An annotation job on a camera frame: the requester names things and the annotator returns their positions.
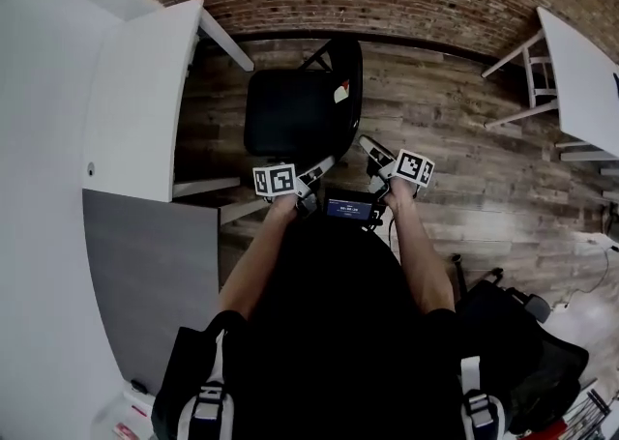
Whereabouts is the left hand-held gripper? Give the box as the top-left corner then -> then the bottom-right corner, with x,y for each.
252,155 -> 337,217

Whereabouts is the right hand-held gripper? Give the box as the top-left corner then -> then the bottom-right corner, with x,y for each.
358,134 -> 435,201

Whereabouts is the black folding chair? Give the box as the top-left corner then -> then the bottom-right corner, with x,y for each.
243,39 -> 364,173

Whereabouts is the person's left forearm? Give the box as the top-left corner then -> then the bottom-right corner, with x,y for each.
218,193 -> 299,321

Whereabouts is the person's right forearm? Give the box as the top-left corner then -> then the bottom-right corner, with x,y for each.
386,176 -> 457,316

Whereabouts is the black office chair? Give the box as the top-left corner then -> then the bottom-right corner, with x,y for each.
449,253 -> 590,434

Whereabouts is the small black screen device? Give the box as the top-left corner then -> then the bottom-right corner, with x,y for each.
322,195 -> 383,229

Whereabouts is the person's black clothing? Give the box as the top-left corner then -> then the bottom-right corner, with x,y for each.
150,220 -> 509,440

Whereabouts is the white table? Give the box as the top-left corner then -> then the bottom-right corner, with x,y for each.
481,6 -> 619,178
81,0 -> 256,204

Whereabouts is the grey table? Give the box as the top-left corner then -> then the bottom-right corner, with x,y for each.
81,189 -> 272,384

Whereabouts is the white box with red items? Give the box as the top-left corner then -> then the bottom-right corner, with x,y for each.
113,392 -> 156,440

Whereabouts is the black cable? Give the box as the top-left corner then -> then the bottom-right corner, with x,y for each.
385,215 -> 403,261

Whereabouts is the white shoulder strap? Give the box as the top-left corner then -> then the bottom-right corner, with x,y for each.
176,329 -> 236,440
458,355 -> 507,440

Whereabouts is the black wire rack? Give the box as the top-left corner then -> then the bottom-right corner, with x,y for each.
550,379 -> 619,440

